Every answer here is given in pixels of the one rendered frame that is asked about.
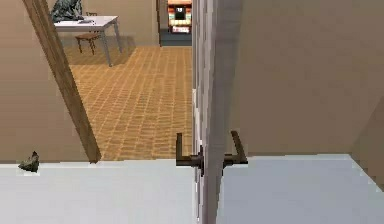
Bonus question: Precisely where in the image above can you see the white room door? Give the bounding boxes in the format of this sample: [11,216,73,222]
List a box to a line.
[191,0,244,224]

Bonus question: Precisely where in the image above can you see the orange white shelf unit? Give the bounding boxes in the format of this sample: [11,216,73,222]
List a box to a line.
[166,0,193,35]

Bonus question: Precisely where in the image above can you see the brown wooden chair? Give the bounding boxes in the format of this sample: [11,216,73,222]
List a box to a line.
[74,11,102,56]

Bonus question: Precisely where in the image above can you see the white grey-legged table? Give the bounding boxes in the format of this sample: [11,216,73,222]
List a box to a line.
[54,15,124,68]

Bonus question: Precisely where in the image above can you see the dark green house plant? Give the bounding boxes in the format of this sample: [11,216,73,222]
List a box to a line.
[50,0,84,24]

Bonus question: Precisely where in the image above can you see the small dark grey lump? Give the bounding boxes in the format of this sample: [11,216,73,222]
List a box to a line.
[17,150,41,174]

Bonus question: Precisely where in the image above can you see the dark brown door handle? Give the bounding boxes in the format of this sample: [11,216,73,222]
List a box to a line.
[175,132,205,177]

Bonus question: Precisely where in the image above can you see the brown wooden door frame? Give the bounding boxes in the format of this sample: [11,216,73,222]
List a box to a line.
[21,0,102,164]

